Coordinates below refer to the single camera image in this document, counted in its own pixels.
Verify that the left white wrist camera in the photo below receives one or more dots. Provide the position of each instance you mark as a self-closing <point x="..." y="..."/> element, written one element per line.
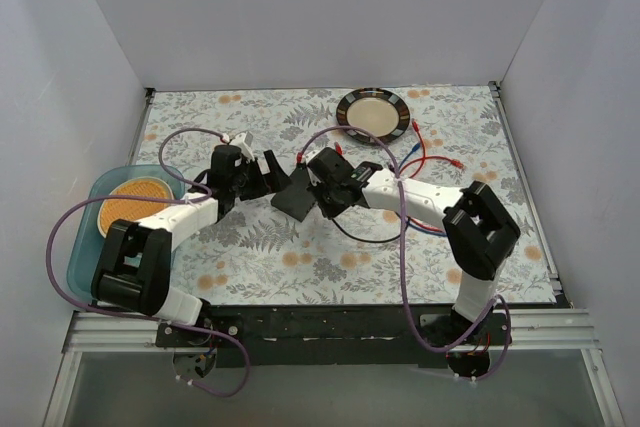
<point x="243" y="141"/>

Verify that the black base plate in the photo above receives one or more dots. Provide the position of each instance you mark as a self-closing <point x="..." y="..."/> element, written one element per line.
<point x="322" y="334"/>

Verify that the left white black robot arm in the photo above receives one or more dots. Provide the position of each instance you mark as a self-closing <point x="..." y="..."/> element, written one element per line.
<point x="134" y="268"/>

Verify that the floral tablecloth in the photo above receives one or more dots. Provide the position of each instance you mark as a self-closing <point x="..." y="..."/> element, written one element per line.
<point x="258" y="255"/>

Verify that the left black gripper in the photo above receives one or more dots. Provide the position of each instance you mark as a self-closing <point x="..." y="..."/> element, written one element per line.
<point x="263" y="177"/>

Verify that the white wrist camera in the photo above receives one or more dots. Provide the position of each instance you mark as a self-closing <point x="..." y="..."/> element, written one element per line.
<point x="303" y="161"/>
<point x="243" y="141"/>

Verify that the black network switch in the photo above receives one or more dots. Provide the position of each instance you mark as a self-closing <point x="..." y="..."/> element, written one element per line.
<point x="296" y="200"/>

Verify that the orange woven round plate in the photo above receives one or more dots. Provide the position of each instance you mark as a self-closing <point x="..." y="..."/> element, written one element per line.
<point x="112" y="210"/>

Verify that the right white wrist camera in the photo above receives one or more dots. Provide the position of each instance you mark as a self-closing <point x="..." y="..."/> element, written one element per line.
<point x="303" y="161"/>

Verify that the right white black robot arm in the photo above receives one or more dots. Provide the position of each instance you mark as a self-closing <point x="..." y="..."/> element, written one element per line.
<point x="480" y="231"/>

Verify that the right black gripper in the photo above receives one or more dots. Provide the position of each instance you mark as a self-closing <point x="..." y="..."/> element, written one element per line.
<point x="310" y="187"/>

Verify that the dark rimmed beige plate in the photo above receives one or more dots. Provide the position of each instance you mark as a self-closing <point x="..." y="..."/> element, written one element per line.
<point x="382" y="113"/>

